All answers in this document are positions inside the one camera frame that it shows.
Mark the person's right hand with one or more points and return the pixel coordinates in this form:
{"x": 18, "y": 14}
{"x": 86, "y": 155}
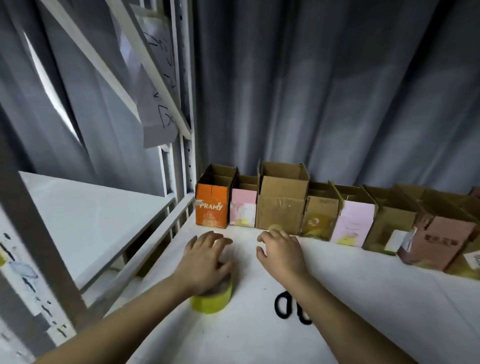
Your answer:
{"x": 283, "y": 255}

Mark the pink and yellow printed box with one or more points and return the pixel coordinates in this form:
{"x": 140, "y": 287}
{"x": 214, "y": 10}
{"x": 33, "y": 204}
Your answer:
{"x": 354, "y": 221}

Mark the orange white patterned cardboard box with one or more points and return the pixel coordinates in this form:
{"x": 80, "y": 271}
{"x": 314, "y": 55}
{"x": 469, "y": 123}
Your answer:
{"x": 214, "y": 202}

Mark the person's left forearm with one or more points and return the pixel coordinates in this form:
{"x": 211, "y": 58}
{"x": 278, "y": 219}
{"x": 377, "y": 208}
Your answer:
{"x": 112, "y": 330}

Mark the handwritten paper sheet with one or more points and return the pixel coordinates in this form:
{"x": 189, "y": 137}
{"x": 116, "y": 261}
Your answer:
{"x": 161, "y": 45}
{"x": 161, "y": 120}

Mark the pink green printed cardboard box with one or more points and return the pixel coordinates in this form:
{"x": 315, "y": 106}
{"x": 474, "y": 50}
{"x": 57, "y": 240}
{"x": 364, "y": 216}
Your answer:
{"x": 244, "y": 206}

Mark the brown box with barcode label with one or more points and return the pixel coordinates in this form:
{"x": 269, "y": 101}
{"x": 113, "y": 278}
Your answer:
{"x": 281, "y": 199}

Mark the person's left hand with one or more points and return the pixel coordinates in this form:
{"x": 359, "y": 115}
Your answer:
{"x": 201, "y": 262}

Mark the brown box with white label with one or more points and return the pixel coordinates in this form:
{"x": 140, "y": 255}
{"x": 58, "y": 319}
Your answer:
{"x": 390, "y": 221}

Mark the white metal shelf rack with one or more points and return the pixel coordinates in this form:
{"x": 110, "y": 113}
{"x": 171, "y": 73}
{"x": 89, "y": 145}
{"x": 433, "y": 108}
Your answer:
{"x": 45, "y": 225}

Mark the taped brown cardboard box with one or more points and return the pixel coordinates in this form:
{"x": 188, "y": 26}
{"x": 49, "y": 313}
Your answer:
{"x": 321, "y": 217}

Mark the blue rack label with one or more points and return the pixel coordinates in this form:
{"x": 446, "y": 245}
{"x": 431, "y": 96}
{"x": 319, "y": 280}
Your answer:
{"x": 22, "y": 270}

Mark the black scissors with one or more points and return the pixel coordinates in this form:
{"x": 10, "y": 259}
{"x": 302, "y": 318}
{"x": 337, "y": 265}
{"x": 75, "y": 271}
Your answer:
{"x": 291, "y": 306}

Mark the person's right forearm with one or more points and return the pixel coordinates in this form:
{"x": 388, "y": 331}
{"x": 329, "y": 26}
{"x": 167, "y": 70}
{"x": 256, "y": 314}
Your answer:
{"x": 345, "y": 326}

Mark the yellow tape roll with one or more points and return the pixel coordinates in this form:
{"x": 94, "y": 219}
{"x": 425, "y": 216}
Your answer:
{"x": 214, "y": 300}

